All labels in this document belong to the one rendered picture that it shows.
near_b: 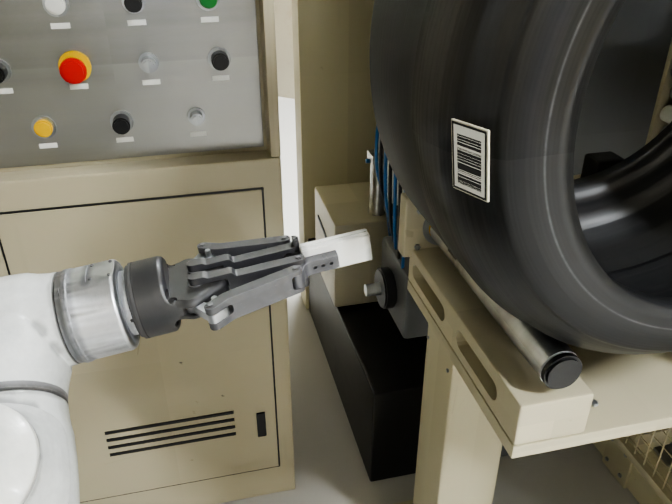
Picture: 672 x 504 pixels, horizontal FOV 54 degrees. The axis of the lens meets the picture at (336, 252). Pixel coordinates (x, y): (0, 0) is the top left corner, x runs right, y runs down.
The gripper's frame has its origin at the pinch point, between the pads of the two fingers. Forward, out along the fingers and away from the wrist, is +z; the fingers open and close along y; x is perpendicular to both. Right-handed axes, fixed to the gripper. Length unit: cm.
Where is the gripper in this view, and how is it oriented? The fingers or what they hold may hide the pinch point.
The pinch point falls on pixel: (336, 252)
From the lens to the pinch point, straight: 65.3
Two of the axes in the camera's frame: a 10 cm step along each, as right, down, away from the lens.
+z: 9.6, -2.4, 1.3
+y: -2.3, -4.8, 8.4
